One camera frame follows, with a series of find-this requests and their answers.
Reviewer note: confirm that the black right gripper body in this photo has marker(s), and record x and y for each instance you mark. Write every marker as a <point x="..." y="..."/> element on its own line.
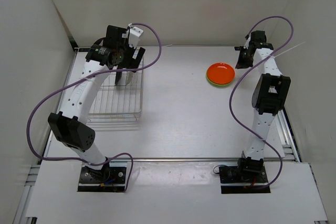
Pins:
<point x="242" y="49"/>

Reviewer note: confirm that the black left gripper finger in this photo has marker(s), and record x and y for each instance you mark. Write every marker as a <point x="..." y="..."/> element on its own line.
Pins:
<point x="130" y="55"/>
<point x="139" y="57"/>

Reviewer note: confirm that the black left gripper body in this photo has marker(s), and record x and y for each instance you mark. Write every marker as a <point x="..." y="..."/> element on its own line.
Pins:
<point x="123" y="50"/>

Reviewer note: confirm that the clear textured glass plate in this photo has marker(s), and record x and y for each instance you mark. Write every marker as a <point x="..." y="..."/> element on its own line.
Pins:
<point x="129" y="77"/>

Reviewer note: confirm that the black plate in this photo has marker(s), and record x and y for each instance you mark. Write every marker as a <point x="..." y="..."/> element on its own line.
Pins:
<point x="117" y="78"/>

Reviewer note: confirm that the orange plate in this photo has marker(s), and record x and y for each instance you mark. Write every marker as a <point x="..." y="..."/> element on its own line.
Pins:
<point x="220" y="73"/>

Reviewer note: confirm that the green plate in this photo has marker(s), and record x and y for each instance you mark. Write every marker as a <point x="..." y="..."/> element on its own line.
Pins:
<point x="218" y="85"/>

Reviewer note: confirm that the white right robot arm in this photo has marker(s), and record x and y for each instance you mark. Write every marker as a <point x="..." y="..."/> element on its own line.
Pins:
<point x="268" y="98"/>

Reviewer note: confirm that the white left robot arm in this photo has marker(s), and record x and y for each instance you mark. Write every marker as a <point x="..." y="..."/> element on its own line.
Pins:
<point x="69" y="125"/>

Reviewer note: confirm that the black XDOF label sticker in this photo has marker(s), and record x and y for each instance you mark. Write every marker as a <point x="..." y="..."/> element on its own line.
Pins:
<point x="83" y="50"/>

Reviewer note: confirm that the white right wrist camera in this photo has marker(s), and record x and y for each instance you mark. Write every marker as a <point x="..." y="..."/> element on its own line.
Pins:
<point x="248" y="38"/>

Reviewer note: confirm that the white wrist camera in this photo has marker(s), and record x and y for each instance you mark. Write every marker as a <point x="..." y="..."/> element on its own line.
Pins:
<point x="134" y="35"/>
<point x="248" y="38"/>

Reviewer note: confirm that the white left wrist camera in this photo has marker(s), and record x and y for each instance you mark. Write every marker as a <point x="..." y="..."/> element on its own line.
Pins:
<point x="134" y="35"/>

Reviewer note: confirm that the white cable zip tie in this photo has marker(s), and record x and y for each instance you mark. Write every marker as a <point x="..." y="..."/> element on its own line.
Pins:
<point x="277" y="55"/>

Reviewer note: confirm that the chrome wire dish rack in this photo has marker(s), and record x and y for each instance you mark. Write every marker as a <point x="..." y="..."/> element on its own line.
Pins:
<point x="117" y="103"/>

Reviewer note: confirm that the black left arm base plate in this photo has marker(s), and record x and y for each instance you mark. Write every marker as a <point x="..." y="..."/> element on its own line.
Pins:
<point x="111" y="179"/>

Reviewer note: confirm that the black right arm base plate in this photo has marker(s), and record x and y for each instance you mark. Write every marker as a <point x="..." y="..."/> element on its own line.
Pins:
<point x="235" y="181"/>

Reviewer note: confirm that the aluminium table edge rail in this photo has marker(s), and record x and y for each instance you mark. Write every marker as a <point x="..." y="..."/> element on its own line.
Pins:
<point x="211" y="159"/>

